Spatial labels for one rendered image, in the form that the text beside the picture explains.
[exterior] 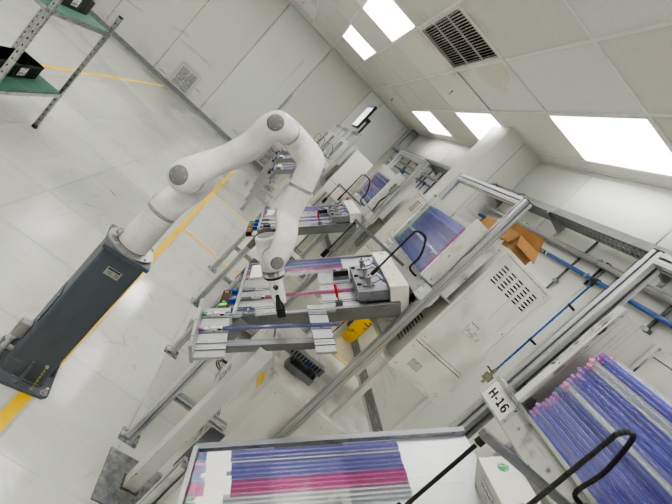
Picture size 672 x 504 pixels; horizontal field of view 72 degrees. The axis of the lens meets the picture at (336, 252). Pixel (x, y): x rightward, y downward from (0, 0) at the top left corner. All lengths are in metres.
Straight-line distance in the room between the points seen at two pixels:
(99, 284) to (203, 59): 9.11
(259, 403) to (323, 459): 0.97
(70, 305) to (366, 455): 1.25
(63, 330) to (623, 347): 1.85
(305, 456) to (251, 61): 9.83
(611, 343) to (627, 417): 0.25
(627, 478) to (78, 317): 1.78
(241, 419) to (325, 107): 8.96
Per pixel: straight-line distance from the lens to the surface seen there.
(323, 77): 10.62
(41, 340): 2.12
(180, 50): 10.88
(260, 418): 2.23
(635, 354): 1.34
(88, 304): 1.99
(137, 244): 1.87
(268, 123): 1.62
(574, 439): 1.12
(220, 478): 1.24
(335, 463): 1.24
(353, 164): 6.57
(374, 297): 2.00
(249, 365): 1.76
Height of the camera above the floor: 1.51
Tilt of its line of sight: 9 degrees down
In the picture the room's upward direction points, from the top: 45 degrees clockwise
